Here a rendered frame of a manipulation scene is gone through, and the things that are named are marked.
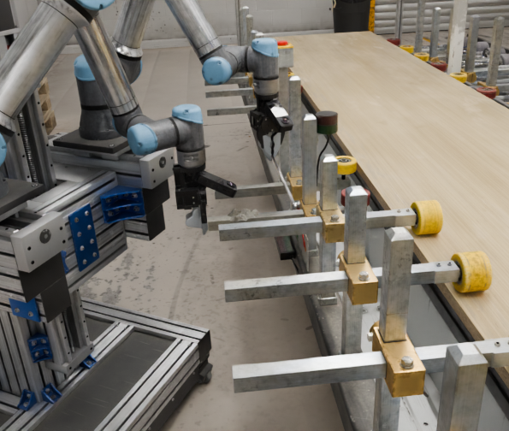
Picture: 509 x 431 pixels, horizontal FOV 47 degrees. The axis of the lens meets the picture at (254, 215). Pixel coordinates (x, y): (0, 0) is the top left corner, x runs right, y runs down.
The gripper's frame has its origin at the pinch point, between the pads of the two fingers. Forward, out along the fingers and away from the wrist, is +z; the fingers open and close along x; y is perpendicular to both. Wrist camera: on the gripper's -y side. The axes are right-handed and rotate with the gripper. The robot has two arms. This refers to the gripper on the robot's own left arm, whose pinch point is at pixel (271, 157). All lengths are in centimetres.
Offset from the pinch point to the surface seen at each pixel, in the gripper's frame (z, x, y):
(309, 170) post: -3.6, 0.2, -23.2
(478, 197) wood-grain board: 4, -38, -48
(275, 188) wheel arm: 10.3, -0.3, -0.8
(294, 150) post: -0.7, -8.2, 0.3
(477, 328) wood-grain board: 4, 4, -91
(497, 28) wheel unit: -18, -141, 50
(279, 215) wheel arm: 7.6, 9.8, -23.2
